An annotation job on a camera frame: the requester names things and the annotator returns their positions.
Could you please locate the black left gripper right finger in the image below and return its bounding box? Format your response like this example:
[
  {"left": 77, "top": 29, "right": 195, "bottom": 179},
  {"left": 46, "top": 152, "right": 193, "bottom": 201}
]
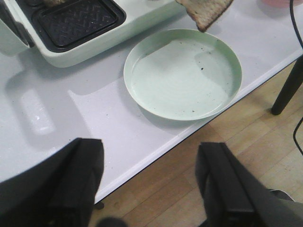
[{"left": 195, "top": 142, "right": 303, "bottom": 227}]

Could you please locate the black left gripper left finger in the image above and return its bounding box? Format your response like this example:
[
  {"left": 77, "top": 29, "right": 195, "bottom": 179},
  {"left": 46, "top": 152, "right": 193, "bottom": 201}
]
[{"left": 0, "top": 138, "right": 104, "bottom": 227}]

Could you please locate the mint green sandwich maker lid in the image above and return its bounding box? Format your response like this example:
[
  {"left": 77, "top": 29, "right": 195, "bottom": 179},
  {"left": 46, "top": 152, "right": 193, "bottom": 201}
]
[{"left": 0, "top": 0, "right": 35, "bottom": 57}]

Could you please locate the bread slice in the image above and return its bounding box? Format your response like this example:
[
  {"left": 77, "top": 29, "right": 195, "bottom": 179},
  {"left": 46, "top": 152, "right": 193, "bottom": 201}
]
[{"left": 176, "top": 0, "right": 233, "bottom": 32}]

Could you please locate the pink bowl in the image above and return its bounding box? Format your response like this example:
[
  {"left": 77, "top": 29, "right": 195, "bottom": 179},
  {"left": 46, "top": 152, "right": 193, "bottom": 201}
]
[{"left": 262, "top": 0, "right": 303, "bottom": 8}]

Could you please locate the mint green breakfast maker base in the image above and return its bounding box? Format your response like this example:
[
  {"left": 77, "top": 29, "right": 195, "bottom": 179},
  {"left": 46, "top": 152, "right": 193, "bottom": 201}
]
[{"left": 9, "top": 0, "right": 185, "bottom": 68}]

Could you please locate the mint green round plate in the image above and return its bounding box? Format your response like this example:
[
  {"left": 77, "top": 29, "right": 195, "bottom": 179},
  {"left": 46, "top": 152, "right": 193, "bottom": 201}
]
[{"left": 124, "top": 29, "right": 242, "bottom": 121}]

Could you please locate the black table leg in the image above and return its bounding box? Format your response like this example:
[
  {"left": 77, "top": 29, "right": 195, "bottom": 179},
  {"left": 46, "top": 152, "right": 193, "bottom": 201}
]
[{"left": 271, "top": 57, "right": 303, "bottom": 115}]

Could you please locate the black cable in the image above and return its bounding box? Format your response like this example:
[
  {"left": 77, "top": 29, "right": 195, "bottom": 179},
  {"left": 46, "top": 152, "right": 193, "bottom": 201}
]
[{"left": 289, "top": 0, "right": 303, "bottom": 153}]

